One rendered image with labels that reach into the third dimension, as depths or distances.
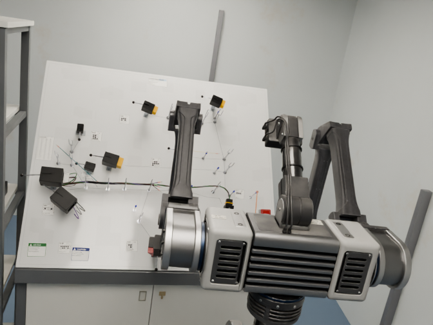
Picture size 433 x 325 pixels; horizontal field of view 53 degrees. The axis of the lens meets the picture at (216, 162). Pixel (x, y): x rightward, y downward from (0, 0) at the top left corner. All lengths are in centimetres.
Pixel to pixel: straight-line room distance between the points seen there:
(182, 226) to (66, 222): 113
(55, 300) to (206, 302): 69
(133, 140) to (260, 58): 210
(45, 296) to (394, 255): 152
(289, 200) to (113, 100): 146
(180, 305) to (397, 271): 129
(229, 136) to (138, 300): 93
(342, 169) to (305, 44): 282
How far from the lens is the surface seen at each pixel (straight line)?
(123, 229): 206
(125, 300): 215
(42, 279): 205
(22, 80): 222
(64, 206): 193
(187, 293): 217
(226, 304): 225
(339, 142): 144
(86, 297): 214
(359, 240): 106
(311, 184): 159
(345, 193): 136
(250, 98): 246
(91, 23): 401
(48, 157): 216
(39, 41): 411
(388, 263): 112
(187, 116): 134
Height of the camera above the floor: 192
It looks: 16 degrees down
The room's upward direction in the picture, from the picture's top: 9 degrees clockwise
